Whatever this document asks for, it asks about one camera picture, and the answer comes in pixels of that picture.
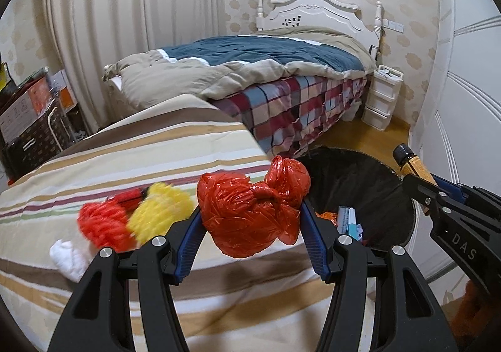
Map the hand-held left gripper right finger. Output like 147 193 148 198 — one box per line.
299 199 458 352

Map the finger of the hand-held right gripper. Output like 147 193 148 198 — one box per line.
435 176 474 204
402 174 449 227

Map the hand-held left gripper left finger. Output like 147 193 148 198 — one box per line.
47 207 208 352

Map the amber bottle with black cap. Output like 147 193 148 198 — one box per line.
392 143 439 186

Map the orange wrapper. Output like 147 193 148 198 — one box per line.
316 212 340 227

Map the pale blue white wrapper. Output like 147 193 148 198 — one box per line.
336 207 364 241

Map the red plastic bag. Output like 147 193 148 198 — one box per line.
196 154 312 259

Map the bin with black bag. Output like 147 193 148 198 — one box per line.
299 145 416 255

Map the yellow foam net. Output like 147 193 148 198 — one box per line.
127 182 195 245

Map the red foam net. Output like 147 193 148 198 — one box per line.
77 188 149 253

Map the white panelled door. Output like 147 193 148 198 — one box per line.
407 0 501 298

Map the striped tablecloth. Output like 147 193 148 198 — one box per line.
0 94 376 352

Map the white plastic drawer unit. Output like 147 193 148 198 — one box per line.
361 66 403 131

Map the checkered bed sheet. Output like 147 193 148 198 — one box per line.
209 74 370 159

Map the brown patterned bag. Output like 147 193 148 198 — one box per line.
4 110 75 176

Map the blue and beige duvet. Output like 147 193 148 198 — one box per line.
102 27 376 110

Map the white and orange box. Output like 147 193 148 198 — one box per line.
49 69 79 110

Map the cardboard box with orange print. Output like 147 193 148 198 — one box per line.
0 76 53 141

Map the white bed headboard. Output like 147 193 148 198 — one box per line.
256 0 384 36

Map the beige curtain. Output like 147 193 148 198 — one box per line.
45 0 228 134

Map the black and yellow handle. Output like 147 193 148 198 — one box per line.
0 60 12 90

